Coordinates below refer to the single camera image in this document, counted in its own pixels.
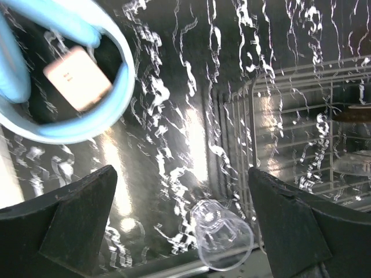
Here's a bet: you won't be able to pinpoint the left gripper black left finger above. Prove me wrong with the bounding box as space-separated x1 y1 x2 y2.
1 165 118 277

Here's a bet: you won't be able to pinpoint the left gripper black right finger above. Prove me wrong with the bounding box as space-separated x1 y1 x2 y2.
248 167 370 277

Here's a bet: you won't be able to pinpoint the clear glass bowl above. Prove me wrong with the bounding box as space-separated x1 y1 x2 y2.
332 150 370 177

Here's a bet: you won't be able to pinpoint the red floral plate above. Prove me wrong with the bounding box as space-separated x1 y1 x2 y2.
333 105 371 123

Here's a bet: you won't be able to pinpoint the clear faceted glass tumbler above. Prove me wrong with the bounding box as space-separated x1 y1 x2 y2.
190 199 254 271

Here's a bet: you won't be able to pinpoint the light blue headphones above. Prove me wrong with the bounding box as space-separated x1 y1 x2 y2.
1 1 135 144

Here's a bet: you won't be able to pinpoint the black wire dish rack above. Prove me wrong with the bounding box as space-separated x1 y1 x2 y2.
223 54 371 253

